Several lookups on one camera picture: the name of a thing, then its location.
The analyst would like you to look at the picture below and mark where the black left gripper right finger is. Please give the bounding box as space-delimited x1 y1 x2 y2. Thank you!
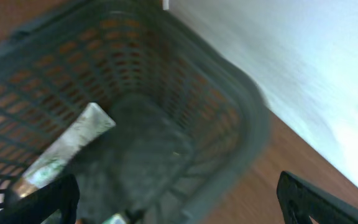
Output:
277 171 358 224

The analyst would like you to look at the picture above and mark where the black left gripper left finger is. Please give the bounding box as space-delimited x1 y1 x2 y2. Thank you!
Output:
0 174 80 224

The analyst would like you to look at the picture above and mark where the grey plastic basket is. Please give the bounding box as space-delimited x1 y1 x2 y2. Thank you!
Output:
0 1 269 223

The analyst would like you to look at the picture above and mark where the teal pocket tissue pack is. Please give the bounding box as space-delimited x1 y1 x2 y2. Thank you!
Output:
102 213 128 224

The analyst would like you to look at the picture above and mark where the white green cream tube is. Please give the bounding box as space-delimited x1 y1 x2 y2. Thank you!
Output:
13 103 116 198

